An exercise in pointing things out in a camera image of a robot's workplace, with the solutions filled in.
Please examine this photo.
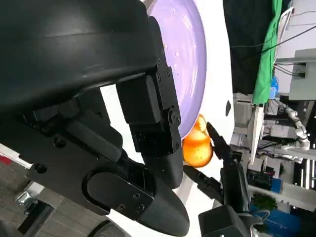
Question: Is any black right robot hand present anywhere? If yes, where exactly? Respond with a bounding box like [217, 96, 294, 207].
[183, 122, 250, 214]

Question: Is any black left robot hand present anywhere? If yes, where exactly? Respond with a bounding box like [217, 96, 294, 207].
[0, 0, 191, 237]

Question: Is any orange and white bread roll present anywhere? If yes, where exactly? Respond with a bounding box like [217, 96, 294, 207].
[182, 114, 214, 168]

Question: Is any green plant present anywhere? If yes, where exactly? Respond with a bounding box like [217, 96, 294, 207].
[251, 194, 278, 210]

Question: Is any white panel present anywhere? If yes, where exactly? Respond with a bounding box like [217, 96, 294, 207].
[249, 105, 265, 165]

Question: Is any blue crate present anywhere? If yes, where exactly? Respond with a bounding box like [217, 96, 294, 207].
[249, 209, 304, 237]

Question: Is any small blue device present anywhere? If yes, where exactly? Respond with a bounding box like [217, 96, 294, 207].
[270, 76, 279, 99]

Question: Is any lilac plate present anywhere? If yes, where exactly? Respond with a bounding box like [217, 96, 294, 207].
[147, 0, 207, 140]

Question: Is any green cloth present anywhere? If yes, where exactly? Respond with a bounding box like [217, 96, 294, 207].
[252, 0, 283, 104]

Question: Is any black backdrop curtain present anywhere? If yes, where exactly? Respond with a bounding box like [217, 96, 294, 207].
[223, 0, 275, 94]

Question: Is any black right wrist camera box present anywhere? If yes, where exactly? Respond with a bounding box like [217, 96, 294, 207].
[198, 204, 251, 237]

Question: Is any thin black background cable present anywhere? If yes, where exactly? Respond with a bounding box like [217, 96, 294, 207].
[231, 26, 316, 49]

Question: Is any silver metal bracket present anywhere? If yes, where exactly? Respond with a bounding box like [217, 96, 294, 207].
[14, 191, 39, 215]

